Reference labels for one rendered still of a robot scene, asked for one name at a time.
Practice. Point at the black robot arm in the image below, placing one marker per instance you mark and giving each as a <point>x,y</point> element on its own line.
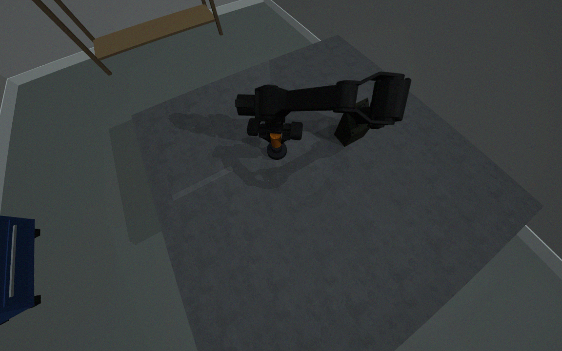
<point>387,106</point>

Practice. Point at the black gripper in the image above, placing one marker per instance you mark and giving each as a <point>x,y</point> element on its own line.
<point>289,130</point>

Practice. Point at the orange knob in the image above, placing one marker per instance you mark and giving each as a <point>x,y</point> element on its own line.
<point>275,140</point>

